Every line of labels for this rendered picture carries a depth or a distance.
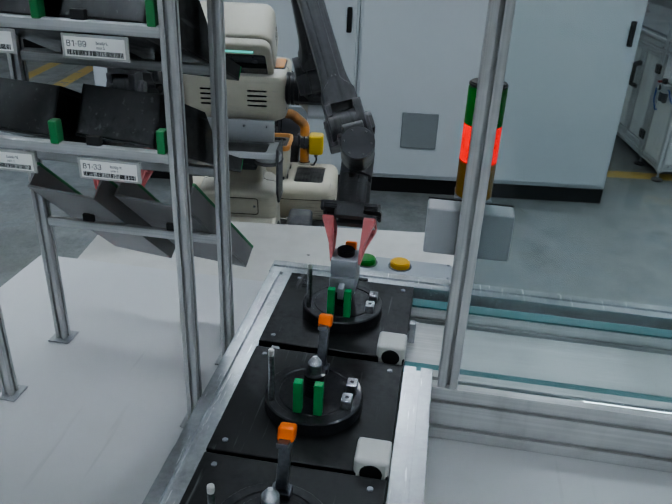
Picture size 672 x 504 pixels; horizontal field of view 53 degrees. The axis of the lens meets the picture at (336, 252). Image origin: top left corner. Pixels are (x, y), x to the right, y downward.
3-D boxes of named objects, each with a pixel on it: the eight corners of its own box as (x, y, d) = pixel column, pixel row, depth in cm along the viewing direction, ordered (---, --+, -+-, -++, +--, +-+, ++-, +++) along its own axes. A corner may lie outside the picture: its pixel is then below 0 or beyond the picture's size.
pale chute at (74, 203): (114, 246, 135) (122, 225, 136) (172, 258, 131) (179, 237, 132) (26, 186, 109) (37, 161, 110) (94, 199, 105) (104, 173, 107)
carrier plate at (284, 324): (291, 280, 133) (291, 271, 132) (413, 295, 130) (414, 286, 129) (258, 350, 112) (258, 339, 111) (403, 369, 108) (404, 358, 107)
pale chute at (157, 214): (186, 254, 133) (193, 233, 134) (246, 267, 129) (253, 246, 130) (113, 195, 107) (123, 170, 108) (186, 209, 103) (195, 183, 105)
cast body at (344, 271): (334, 274, 120) (336, 238, 117) (359, 277, 120) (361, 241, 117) (326, 298, 113) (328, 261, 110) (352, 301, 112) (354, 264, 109)
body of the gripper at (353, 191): (379, 214, 113) (384, 173, 114) (319, 209, 114) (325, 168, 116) (380, 225, 119) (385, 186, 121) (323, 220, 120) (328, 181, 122)
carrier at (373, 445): (256, 355, 110) (255, 289, 105) (402, 375, 107) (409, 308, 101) (205, 460, 89) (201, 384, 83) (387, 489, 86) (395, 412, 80)
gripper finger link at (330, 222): (359, 260, 111) (365, 206, 113) (316, 255, 112) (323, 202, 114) (361, 269, 118) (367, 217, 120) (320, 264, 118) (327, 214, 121)
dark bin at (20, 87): (98, 153, 124) (105, 113, 124) (160, 164, 121) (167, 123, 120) (-23, 126, 97) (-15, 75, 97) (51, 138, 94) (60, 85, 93)
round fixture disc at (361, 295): (311, 287, 127) (311, 278, 126) (385, 296, 125) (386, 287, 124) (294, 327, 114) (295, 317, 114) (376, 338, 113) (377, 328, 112)
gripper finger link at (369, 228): (371, 261, 111) (377, 207, 113) (328, 257, 112) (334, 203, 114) (372, 270, 117) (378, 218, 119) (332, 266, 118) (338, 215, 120)
